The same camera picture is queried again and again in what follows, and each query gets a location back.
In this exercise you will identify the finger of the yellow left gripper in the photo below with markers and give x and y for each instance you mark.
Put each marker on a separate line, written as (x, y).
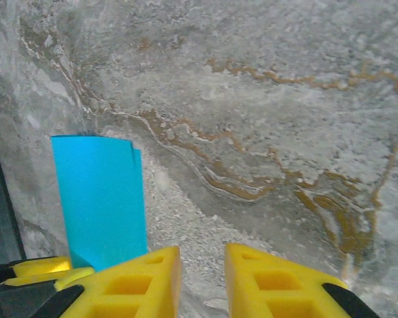
(41, 266)
(53, 277)

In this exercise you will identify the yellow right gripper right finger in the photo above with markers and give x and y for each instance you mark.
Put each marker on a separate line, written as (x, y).
(272, 288)

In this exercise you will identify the teal blue cloth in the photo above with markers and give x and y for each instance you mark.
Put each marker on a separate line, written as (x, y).
(99, 198)

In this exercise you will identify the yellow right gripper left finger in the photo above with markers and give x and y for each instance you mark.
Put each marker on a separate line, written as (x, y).
(132, 288)

